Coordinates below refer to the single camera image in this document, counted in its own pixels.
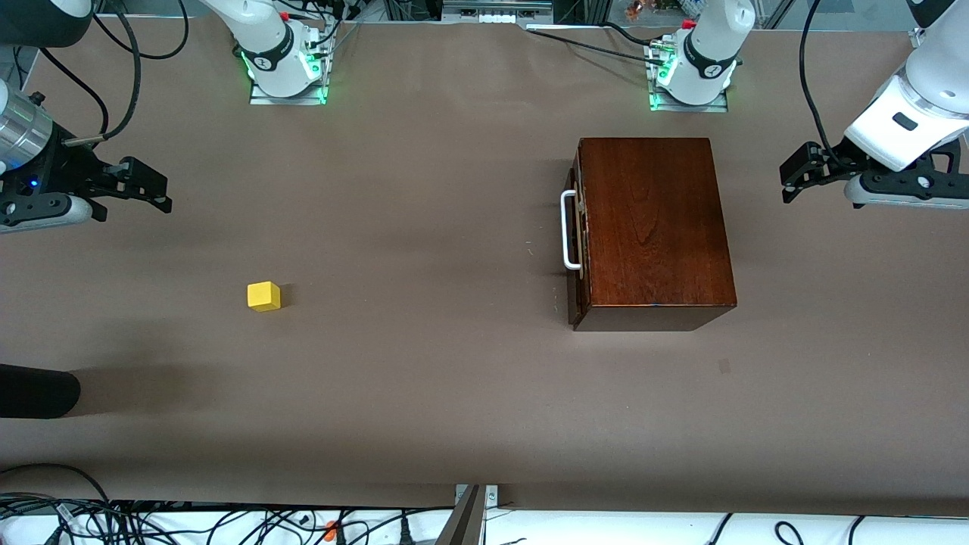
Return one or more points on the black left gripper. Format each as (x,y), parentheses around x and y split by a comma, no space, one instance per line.
(835,164)

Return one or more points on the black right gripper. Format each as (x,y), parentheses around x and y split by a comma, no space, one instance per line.
(54,168)

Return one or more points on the yellow wooden cube block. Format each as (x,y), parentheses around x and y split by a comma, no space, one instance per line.
(263,297)

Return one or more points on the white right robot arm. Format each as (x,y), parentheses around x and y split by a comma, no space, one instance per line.
(265,45)

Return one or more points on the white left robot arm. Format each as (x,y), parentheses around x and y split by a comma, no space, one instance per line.
(901,129)

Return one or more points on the dark brown wooden cabinet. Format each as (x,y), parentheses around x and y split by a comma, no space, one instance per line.
(658,227)

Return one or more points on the black cylindrical object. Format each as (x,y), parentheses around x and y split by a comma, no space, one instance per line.
(38,391)

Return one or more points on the white power strip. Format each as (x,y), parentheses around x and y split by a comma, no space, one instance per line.
(496,14)

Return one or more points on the black power plug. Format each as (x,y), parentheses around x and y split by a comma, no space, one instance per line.
(403,531)

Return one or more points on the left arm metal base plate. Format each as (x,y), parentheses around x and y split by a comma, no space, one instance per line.
(681,107)

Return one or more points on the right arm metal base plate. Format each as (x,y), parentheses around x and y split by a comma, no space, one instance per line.
(261,99)

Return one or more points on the aluminium frame profile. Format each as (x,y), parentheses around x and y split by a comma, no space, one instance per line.
(919,38)

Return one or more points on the aluminium frame post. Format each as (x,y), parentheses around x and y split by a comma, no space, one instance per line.
(469,515)

